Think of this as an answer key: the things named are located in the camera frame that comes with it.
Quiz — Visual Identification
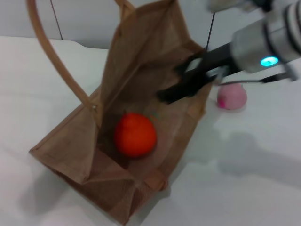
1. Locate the brown jute handbag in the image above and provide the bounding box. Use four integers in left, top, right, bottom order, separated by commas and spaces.
25, 0, 214, 226

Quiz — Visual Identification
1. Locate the silver cable plug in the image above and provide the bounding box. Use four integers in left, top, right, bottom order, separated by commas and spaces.
206, 67, 231, 82

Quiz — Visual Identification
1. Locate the orange fruit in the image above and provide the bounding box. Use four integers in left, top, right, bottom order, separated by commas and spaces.
114, 112, 158, 159

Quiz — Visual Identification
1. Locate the pink peach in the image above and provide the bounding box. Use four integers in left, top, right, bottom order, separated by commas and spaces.
216, 84, 248, 110

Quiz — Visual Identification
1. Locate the thin dark gripper cable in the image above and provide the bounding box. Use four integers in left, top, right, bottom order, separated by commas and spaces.
217, 70, 298, 86

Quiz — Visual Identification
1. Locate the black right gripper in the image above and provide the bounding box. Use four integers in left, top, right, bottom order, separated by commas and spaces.
156, 41, 236, 105

